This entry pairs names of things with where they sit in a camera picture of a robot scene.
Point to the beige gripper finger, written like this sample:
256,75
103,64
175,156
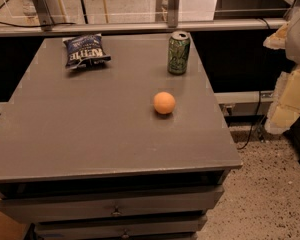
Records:
285,108
277,40

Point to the blue chip bag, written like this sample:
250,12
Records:
85,51

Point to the orange ball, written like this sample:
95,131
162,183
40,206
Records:
164,103

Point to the upper grey drawer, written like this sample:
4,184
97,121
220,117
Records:
115,204

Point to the grey drawer cabinet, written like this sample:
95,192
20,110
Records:
66,133

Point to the grey drawer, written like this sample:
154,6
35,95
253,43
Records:
122,228
115,204

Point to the cardboard box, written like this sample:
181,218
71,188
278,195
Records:
11,229

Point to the metal frame rail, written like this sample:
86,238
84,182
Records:
161,27

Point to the green soda can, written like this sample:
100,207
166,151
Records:
178,53

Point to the lower grey drawer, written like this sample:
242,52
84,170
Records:
122,228

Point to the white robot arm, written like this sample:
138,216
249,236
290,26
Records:
292,43

